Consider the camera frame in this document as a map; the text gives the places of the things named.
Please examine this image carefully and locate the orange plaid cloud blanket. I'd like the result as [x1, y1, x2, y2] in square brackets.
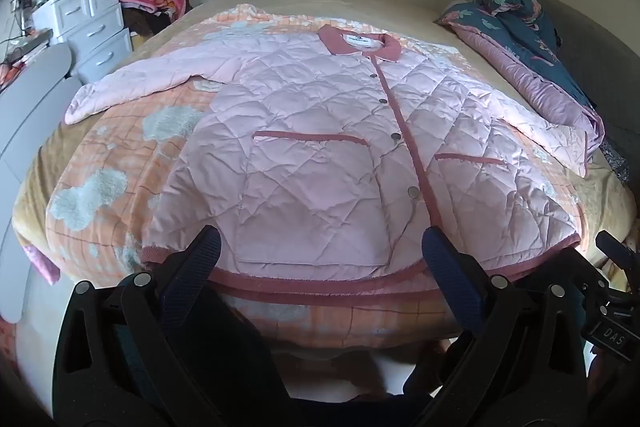
[45, 3, 583, 350]

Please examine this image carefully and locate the bed with beige sheet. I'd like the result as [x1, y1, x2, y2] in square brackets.
[12, 0, 638, 353]

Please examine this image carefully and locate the cluttered desk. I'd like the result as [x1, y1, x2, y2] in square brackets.
[0, 0, 53, 80]

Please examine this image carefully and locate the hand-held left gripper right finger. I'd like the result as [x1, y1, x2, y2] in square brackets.
[419, 226, 587, 427]

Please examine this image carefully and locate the blue floral quilt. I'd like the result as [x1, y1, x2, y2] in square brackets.
[434, 0, 607, 180]

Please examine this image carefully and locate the pink quilted jacket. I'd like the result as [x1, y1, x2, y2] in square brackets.
[64, 24, 590, 297]

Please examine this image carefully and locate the white rounded panel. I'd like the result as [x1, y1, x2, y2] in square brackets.
[0, 41, 83, 324]

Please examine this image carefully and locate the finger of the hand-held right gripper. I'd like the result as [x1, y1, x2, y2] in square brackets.
[595, 230, 640, 290]

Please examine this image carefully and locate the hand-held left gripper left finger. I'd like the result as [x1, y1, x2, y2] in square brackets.
[52, 224, 297, 427]

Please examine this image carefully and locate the white drawer cabinet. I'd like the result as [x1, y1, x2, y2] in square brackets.
[31, 0, 134, 86]

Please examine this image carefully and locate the grey upholstered headboard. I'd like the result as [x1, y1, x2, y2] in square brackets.
[495, 0, 640, 172]

